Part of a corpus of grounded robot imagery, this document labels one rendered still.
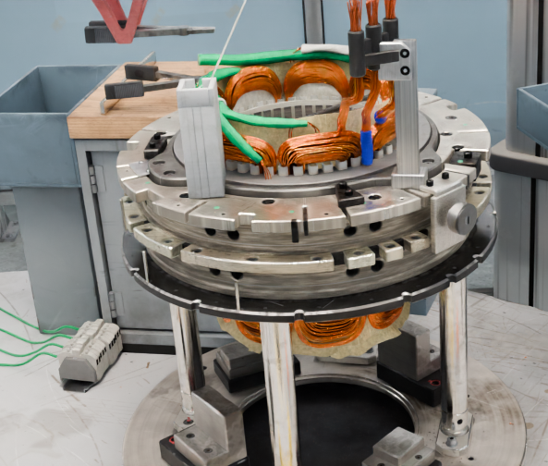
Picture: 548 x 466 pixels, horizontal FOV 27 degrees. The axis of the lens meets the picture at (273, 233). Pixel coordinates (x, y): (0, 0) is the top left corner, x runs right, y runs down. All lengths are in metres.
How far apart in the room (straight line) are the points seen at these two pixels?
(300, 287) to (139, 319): 0.45
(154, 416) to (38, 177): 0.29
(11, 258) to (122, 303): 2.17
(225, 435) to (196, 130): 0.30
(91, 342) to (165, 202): 0.41
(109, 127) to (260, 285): 0.36
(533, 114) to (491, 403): 0.29
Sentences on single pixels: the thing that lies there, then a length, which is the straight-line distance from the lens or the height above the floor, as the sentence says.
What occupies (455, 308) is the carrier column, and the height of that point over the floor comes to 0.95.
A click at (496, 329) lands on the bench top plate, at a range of 1.33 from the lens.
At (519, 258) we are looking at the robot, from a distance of 1.48.
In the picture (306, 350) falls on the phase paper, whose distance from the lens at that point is 0.99.
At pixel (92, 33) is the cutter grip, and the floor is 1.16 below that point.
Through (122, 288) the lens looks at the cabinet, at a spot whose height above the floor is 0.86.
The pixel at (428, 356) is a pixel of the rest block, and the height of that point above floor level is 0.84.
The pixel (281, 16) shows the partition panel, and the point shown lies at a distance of 3.29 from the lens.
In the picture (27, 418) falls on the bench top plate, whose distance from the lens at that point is 1.26.
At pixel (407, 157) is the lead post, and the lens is 0.89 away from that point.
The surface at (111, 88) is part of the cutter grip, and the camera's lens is 1.21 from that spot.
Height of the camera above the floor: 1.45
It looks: 25 degrees down
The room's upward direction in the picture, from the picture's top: 5 degrees counter-clockwise
